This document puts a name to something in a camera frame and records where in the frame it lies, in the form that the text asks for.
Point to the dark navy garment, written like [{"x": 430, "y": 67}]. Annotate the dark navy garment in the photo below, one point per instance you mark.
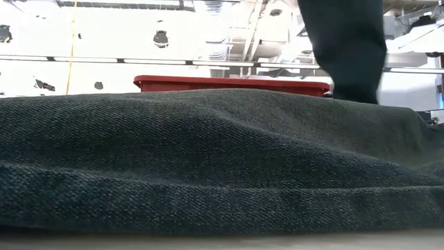
[{"x": 208, "y": 156}]

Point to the red plastic laundry bin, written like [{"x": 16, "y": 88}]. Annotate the red plastic laundry bin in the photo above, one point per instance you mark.
[{"x": 225, "y": 83}]

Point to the long ceiling light strip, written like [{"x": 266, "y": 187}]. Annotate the long ceiling light strip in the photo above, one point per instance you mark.
[{"x": 156, "y": 61}]

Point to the black ceiling dome camera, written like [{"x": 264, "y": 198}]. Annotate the black ceiling dome camera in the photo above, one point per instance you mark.
[
  {"x": 98, "y": 85},
  {"x": 160, "y": 38}
]

